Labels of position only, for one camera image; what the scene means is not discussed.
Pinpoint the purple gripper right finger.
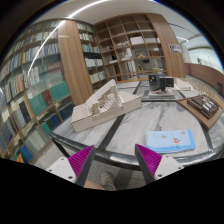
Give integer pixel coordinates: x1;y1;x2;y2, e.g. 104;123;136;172
135;144;162;184

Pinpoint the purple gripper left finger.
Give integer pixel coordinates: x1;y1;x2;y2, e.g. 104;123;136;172
68;146;95;187

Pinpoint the light blue folded towel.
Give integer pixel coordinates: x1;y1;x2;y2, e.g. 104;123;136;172
144;129;196;153

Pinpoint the grey shoe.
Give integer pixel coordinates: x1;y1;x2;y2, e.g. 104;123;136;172
100;172;115;189

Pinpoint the white architectural building model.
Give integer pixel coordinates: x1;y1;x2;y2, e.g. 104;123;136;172
71;80;141;132

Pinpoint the wooden model base board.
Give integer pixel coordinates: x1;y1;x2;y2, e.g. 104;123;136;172
177;95;223;130

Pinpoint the glass-front bookcase with books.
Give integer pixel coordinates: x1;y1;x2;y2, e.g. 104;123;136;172
0;19;73;163

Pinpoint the white flat model at back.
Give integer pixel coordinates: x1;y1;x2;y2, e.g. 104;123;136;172
174;78;192;91

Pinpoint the wooden open shelving unit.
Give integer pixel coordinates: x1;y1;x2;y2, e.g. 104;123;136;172
77;13;186;90

